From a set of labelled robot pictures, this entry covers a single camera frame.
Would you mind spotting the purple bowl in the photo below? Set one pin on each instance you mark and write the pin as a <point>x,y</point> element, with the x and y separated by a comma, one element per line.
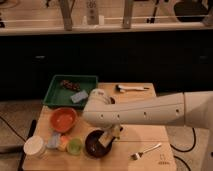
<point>93,148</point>

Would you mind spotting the dark grape bunch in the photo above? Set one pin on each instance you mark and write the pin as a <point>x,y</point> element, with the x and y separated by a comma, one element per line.
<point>70,85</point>

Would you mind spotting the black felt eraser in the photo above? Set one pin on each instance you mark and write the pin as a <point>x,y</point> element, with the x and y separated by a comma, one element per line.
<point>100,144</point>

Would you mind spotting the orange bowl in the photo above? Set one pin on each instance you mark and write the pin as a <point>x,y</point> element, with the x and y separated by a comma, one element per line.
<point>63,119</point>

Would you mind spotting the green plastic tray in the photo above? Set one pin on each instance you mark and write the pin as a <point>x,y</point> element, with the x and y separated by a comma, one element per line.
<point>58,95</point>

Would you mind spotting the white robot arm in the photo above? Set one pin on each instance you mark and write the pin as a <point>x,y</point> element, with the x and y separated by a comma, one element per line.
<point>193,109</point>

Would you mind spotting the white cup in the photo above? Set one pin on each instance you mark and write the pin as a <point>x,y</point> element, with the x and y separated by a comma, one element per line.
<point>35,146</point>

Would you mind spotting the blue sponge block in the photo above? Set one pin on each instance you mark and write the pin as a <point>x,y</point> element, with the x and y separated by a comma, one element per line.
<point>79,96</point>

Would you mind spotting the light blue block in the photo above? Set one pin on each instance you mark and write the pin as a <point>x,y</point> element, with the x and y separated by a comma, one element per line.
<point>53,142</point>

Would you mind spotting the silver fork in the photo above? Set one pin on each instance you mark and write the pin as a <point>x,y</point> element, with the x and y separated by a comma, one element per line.
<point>138,155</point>

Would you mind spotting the small green cup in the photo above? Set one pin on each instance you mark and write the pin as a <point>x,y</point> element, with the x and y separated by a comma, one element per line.
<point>74,146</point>

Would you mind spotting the small metal cup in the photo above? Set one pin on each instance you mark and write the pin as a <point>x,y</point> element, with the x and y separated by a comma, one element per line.
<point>112,100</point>

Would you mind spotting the orange yellow toy block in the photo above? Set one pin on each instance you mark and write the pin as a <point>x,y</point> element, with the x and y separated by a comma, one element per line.
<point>63,141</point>

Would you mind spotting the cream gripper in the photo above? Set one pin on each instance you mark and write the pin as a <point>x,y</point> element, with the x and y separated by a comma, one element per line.
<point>109,134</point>

